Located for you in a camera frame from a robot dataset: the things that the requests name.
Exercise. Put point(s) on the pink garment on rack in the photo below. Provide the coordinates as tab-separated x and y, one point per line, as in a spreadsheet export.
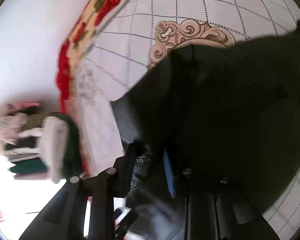
18	117

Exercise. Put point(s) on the white quilted floral mat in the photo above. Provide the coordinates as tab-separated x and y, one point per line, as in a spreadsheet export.
134	38

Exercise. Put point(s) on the cream folded sweater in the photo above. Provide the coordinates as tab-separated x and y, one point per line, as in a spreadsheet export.
52	146

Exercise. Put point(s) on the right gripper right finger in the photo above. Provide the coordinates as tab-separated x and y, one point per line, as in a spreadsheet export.
169	175

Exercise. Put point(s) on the dark green hanging garment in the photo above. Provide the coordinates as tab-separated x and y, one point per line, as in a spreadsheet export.
31	166

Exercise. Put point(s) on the green striped folded garment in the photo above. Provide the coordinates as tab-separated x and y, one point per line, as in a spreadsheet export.
72	161

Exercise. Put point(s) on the red floral blanket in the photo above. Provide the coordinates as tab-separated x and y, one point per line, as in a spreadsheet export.
77	42

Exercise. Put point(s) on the black leather jacket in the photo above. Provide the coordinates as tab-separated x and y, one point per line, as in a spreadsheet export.
229	120

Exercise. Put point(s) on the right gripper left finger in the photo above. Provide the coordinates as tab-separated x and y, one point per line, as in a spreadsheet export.
84	208

